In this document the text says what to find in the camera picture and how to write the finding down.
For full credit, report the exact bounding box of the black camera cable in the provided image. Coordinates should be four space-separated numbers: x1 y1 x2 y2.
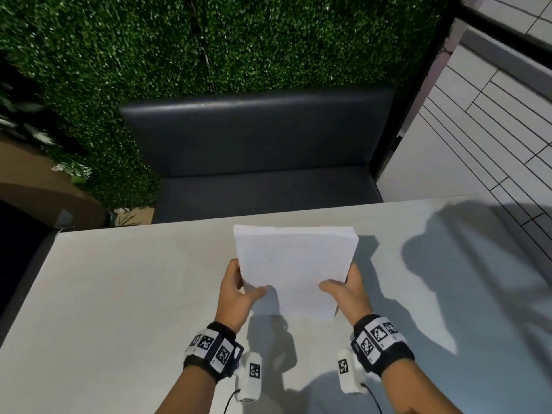
361 383 385 414
222 387 241 414

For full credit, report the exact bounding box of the person's left hand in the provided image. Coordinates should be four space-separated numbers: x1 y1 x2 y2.
214 259 268 332

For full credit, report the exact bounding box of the brown curved planter ledge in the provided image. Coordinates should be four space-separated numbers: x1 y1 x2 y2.
0 138 108 231

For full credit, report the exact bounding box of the dark grey upholstered bench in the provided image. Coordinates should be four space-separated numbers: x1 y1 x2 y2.
118 86 398 225

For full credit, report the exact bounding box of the person's right forearm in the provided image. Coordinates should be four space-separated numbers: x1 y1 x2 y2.
381 361 454 414

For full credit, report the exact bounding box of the person's right hand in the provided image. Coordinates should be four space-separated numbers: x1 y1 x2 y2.
318 262 374 327

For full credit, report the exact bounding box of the green artificial hedge panel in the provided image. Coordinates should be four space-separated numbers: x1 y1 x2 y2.
0 0 459 210

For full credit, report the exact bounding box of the person's left forearm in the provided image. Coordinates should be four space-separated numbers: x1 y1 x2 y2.
154 365 221 414

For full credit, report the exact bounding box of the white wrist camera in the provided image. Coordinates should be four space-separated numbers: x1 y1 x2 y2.
337 348 367 395
235 351 263 404

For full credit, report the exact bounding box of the stack of white paper sheets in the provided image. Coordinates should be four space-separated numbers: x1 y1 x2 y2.
233 224 360 321

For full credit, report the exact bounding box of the black metal post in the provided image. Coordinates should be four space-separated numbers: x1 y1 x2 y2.
370 0 464 182

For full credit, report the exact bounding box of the black metal railing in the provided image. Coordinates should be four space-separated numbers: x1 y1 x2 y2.
456 1 552 44

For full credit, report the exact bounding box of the plant with white flowers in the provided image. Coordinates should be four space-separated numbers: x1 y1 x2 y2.
0 77 93 186

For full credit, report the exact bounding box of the black marker wristband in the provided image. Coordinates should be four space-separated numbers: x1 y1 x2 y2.
183 321 245 382
350 313 417 379

